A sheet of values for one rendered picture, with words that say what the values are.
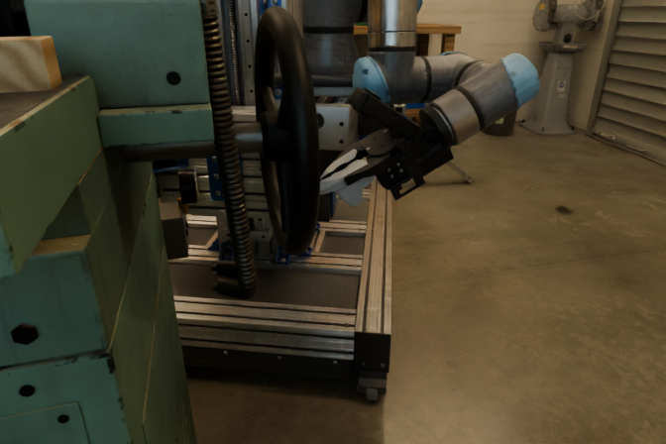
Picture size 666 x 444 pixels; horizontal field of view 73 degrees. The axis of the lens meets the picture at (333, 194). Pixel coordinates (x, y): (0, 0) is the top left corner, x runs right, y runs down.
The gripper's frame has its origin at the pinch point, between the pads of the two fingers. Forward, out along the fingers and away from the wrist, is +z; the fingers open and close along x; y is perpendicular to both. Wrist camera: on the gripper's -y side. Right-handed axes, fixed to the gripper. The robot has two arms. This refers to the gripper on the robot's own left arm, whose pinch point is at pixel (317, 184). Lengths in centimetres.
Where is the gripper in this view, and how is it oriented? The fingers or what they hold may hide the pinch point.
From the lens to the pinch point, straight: 65.9
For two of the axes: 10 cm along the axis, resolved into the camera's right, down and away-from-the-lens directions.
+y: 4.4, 7.4, 5.1
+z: -8.6, 5.2, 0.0
